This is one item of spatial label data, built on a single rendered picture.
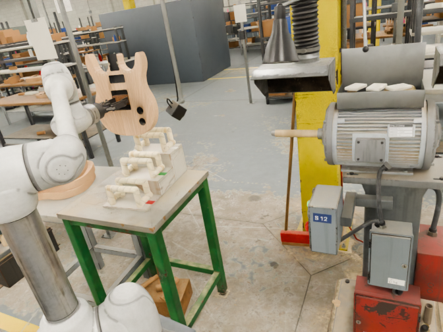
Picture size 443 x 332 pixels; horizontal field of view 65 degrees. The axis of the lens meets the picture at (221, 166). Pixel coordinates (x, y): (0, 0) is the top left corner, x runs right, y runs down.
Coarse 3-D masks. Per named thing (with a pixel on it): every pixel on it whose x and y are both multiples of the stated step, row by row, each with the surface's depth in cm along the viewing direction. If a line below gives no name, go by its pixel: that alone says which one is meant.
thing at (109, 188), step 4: (108, 188) 174; (112, 188) 173; (116, 188) 172; (120, 188) 171; (124, 188) 170; (128, 188) 170; (132, 188) 169; (136, 188) 169; (128, 192) 171; (132, 192) 169
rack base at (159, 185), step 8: (144, 168) 196; (168, 168) 191; (120, 176) 191; (136, 176) 188; (144, 176) 186; (160, 176) 183; (168, 176) 188; (128, 184) 187; (136, 184) 185; (152, 184) 181; (160, 184) 181; (168, 184) 188; (152, 192) 183; (160, 192) 181
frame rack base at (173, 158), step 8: (152, 144) 206; (176, 144) 200; (160, 152) 192; (168, 152) 191; (176, 152) 195; (152, 160) 194; (168, 160) 190; (176, 160) 195; (184, 160) 203; (176, 168) 195; (184, 168) 204; (176, 176) 196
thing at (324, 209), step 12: (324, 192) 126; (336, 192) 125; (312, 204) 120; (324, 204) 119; (336, 204) 118; (312, 216) 121; (324, 216) 119; (336, 216) 117; (312, 228) 123; (324, 228) 121; (336, 228) 120; (360, 228) 133; (312, 240) 126; (324, 240) 124; (336, 240) 122; (324, 252) 126; (336, 252) 124
